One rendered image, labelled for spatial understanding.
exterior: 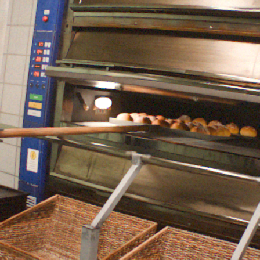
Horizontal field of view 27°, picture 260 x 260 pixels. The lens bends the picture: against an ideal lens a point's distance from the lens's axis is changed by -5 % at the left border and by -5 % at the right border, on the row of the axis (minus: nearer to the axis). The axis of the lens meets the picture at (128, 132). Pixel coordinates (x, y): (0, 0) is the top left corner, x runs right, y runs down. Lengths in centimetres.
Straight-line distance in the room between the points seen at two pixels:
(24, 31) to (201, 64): 103
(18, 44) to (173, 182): 110
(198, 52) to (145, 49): 25
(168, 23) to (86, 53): 43
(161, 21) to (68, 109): 65
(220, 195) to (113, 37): 83
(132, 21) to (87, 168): 67
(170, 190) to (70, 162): 54
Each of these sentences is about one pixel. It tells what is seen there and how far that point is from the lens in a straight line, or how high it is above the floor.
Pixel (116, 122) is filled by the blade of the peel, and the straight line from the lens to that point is 273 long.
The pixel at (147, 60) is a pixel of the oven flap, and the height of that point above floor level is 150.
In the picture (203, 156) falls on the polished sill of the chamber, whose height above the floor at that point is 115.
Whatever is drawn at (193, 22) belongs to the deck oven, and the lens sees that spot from 218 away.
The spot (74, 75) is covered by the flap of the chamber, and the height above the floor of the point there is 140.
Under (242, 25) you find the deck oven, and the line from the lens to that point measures 208.
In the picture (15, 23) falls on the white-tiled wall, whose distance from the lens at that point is 284.
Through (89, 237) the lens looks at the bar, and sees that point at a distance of 170.
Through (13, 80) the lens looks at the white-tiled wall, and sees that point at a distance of 281.
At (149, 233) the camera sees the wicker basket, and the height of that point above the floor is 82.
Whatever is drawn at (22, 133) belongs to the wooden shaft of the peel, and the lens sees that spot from 190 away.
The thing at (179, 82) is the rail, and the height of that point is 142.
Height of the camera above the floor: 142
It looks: 6 degrees down
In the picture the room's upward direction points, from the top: 6 degrees clockwise
